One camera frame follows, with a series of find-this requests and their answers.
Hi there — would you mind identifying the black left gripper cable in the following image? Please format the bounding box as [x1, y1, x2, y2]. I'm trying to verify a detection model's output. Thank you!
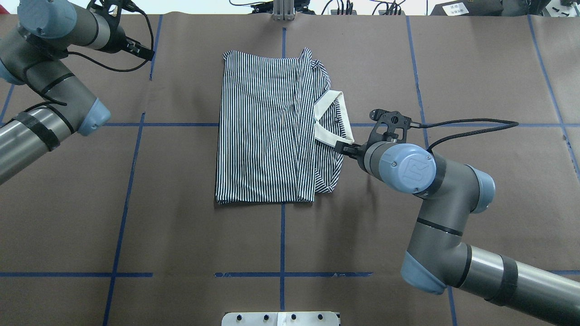
[23, 5, 152, 107]

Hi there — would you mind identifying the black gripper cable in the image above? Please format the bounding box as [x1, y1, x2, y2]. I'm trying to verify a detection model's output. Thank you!
[408, 119, 519, 152]
[23, 5, 152, 107]

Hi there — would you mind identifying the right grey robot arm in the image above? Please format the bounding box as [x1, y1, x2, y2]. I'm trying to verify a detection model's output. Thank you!
[329, 109, 580, 326]

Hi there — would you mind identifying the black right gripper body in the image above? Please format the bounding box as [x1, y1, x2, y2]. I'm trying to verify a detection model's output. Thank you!
[357, 109, 412, 157]

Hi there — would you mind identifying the aluminium frame post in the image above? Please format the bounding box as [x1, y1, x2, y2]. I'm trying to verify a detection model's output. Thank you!
[272, 0, 295, 21]

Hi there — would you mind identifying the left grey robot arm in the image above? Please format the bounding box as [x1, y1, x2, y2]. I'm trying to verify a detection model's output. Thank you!
[0, 0, 154, 183]

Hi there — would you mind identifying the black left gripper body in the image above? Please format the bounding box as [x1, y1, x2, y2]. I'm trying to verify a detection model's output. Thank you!
[87, 0, 139, 54]

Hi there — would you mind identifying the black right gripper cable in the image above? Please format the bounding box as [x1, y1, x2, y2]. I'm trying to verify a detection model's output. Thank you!
[408, 119, 519, 152]

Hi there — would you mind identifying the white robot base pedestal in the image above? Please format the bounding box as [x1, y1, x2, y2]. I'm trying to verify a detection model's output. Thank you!
[221, 311, 341, 326]

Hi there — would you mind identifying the brown paper table cover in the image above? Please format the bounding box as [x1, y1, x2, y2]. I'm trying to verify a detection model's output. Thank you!
[1, 13, 579, 326]

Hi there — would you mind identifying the navy white striped polo shirt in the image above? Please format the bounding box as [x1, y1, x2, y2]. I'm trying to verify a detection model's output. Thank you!
[215, 48, 354, 204]

